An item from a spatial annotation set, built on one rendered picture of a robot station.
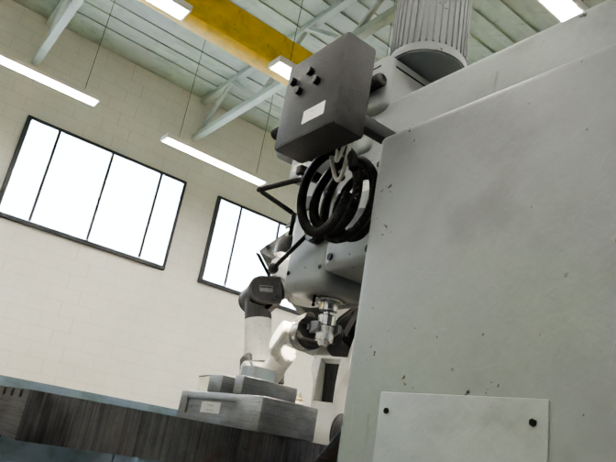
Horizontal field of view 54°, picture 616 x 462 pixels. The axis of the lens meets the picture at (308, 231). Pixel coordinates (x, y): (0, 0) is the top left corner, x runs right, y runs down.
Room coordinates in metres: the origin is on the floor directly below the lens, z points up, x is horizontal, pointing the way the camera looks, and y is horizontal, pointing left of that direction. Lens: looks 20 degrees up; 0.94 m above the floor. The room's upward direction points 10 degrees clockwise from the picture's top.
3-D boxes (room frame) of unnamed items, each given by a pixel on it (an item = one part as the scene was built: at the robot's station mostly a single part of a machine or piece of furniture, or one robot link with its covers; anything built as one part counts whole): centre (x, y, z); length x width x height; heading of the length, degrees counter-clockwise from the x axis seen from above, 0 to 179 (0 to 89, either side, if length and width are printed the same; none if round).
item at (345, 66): (1.10, 0.02, 1.62); 0.20 x 0.09 x 0.21; 35
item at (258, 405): (1.46, 0.07, 1.01); 0.35 x 0.15 x 0.11; 36
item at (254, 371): (1.44, 0.06, 1.07); 0.06 x 0.05 x 0.06; 126
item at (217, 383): (1.48, 0.09, 1.05); 0.15 x 0.06 x 0.04; 126
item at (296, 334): (1.62, -0.06, 1.23); 0.13 x 0.12 x 0.10; 106
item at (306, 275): (1.53, -0.09, 1.47); 0.21 x 0.19 x 0.32; 125
